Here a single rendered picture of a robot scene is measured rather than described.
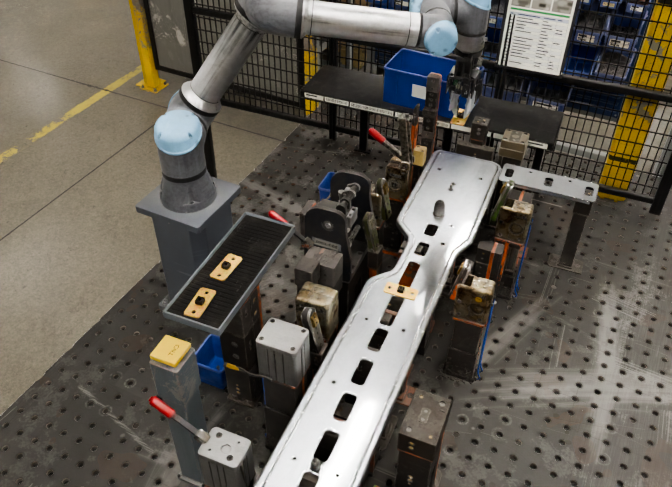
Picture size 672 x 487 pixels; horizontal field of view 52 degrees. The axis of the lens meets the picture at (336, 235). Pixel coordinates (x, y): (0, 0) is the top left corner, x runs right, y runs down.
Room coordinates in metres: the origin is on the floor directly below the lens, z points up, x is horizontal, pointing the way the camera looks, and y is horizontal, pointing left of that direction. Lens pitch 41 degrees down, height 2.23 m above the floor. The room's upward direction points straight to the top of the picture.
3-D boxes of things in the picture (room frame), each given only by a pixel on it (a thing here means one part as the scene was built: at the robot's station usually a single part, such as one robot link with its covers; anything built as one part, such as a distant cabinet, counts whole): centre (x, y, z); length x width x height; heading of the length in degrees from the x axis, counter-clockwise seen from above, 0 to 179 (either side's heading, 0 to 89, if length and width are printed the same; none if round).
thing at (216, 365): (1.19, 0.32, 0.74); 0.11 x 0.10 x 0.09; 158
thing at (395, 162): (1.71, -0.19, 0.88); 0.07 x 0.06 x 0.35; 68
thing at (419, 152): (1.77, -0.26, 0.88); 0.04 x 0.04 x 0.36; 68
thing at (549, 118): (2.13, -0.32, 1.01); 0.90 x 0.22 x 0.03; 68
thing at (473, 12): (1.62, -0.33, 1.57); 0.09 x 0.08 x 0.11; 91
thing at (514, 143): (1.85, -0.57, 0.88); 0.08 x 0.08 x 0.36; 68
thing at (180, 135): (1.49, 0.40, 1.27); 0.13 x 0.12 x 0.14; 1
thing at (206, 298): (1.02, 0.29, 1.17); 0.08 x 0.04 x 0.01; 162
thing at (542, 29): (2.12, -0.65, 1.30); 0.23 x 0.02 x 0.31; 68
